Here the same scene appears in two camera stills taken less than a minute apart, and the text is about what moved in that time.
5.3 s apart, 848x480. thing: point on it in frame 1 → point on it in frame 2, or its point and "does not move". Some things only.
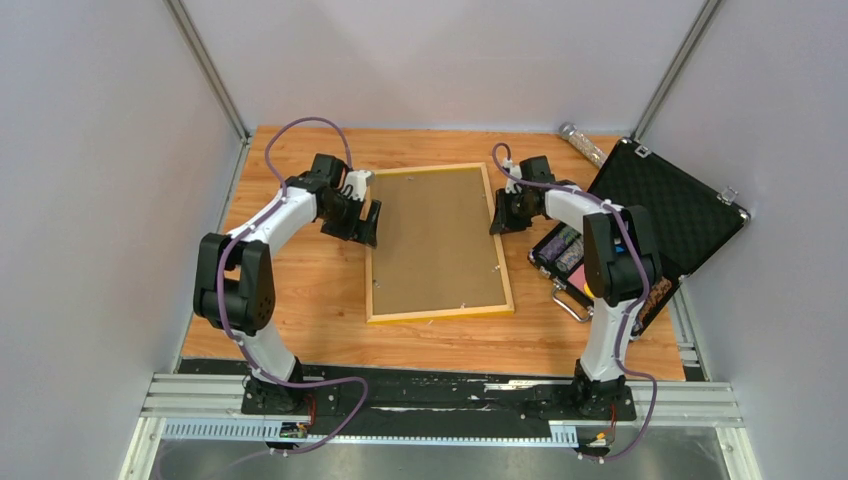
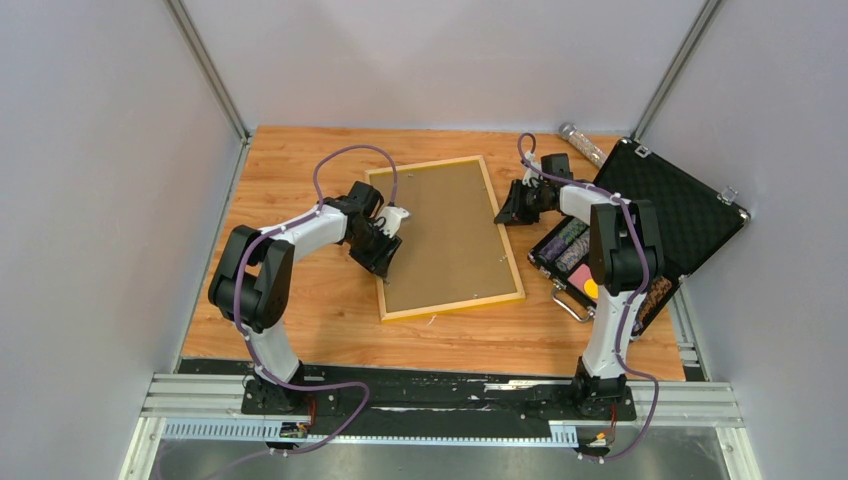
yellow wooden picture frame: [372, 318] → [464, 304]
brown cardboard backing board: [434, 247] does not move
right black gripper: [504, 221] does not move
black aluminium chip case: [689, 214] does not move
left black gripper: [350, 232] → [374, 261]
